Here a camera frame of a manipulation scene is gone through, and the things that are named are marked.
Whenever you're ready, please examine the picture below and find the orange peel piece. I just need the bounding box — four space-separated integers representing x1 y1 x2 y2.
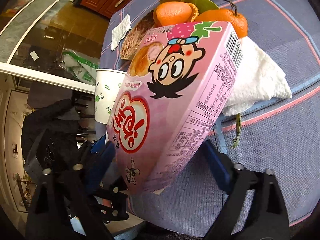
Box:
153 2 199 27

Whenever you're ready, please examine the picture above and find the flat white paper piece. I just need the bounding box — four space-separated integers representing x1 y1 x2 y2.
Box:
111 14 132 51

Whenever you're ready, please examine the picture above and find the blue checkered tablecloth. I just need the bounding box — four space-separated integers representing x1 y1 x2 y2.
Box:
99 0 319 237

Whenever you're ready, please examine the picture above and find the white floral paper cup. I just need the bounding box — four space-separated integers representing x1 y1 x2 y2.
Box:
94 69 126 124

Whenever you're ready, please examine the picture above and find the white paper napkin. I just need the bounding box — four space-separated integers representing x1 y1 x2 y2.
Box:
222 37 292 116

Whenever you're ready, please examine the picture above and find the brown coconut shell bowl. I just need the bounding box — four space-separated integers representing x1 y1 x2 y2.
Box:
120 10 155 60

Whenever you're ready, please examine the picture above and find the whole orange tangerine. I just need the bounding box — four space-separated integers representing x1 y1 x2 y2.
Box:
195 0 248 38

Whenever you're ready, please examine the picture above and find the green white plastic bag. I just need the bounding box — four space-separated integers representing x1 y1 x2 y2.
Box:
60 48 100 85

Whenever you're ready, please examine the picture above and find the pink snack box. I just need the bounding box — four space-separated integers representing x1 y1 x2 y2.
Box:
107 21 243 194

